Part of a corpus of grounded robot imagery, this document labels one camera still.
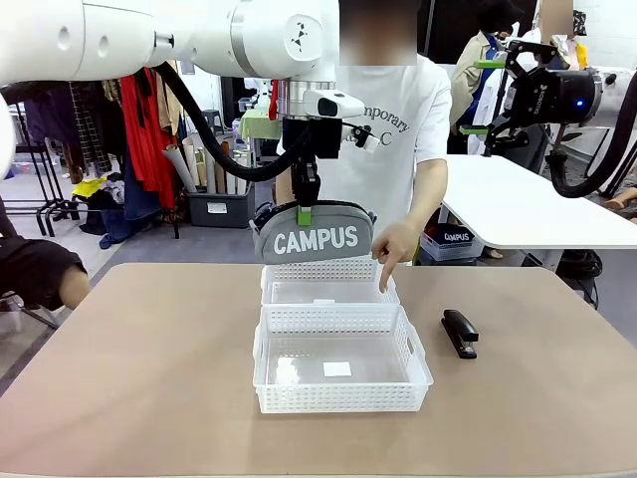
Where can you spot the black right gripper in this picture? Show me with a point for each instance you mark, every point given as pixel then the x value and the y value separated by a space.
pixel 562 97

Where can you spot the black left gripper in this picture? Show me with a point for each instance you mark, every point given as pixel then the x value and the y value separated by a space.
pixel 326 139

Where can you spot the grey CAMPUS pouch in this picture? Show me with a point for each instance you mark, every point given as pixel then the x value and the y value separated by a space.
pixel 318 239

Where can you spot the black stapler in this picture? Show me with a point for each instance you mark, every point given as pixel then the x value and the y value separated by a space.
pixel 460 331

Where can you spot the person's left forearm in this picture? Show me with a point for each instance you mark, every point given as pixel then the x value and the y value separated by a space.
pixel 430 189

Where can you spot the person's right forearm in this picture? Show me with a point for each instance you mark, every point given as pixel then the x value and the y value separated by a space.
pixel 283 193

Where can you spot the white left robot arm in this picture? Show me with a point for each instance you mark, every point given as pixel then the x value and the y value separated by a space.
pixel 249 35

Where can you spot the person's left hand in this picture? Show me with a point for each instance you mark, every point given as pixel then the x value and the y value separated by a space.
pixel 398 241

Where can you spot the beige coat mannequin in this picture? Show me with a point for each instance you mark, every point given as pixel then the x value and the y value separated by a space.
pixel 473 74

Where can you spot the yellow hanging garment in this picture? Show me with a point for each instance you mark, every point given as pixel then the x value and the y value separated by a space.
pixel 581 55

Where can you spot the white perforated plastic basket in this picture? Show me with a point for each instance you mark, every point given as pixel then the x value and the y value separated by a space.
pixel 278 274
pixel 338 398

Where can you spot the black storage bin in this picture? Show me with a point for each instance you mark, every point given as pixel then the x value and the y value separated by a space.
pixel 219 209

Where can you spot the green cloth covered table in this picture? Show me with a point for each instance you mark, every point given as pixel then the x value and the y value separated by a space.
pixel 259 124

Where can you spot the brown paper roll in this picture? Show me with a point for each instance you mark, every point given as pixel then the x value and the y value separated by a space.
pixel 226 149

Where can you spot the tall grey cardboard tube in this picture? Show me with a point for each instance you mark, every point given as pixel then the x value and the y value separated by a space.
pixel 210 174

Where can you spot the red hooded coat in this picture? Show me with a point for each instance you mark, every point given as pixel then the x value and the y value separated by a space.
pixel 273 102

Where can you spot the white sticker label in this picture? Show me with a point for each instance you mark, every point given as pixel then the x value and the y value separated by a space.
pixel 323 301
pixel 337 369

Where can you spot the white table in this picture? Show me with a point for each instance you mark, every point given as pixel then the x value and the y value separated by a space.
pixel 522 209

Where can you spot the person in white T-shirt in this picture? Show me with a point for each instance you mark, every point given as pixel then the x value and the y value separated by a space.
pixel 398 99

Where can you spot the black plastic stool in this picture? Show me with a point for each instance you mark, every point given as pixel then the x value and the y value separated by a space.
pixel 211 119

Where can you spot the slanted grey paper roll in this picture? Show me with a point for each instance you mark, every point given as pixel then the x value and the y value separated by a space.
pixel 180 169

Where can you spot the skin-coloured mannequin limb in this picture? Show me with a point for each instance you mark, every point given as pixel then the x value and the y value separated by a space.
pixel 622 203

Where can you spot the white storage basket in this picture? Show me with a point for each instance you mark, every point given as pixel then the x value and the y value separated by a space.
pixel 450 253

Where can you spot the navy CAMPUS pouch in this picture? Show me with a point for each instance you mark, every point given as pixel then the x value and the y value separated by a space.
pixel 457 237

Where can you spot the beige hanging garment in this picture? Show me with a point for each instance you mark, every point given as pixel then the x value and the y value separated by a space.
pixel 169 99

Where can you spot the red hanging dress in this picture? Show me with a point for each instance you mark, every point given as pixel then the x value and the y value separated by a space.
pixel 144 144

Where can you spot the blue fabric heap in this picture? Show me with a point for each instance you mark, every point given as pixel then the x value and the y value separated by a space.
pixel 122 224

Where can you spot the yellow cloth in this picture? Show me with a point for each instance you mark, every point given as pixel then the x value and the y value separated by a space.
pixel 89 188

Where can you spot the black checked hanging garment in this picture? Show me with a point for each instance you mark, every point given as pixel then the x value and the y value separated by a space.
pixel 89 129

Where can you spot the black metal clothes rack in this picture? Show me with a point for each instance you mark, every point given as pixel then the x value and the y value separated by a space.
pixel 45 199

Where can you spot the crouching person in black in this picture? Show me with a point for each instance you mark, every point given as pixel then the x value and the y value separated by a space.
pixel 35 269

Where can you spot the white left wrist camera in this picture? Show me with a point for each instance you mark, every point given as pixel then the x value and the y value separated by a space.
pixel 328 102

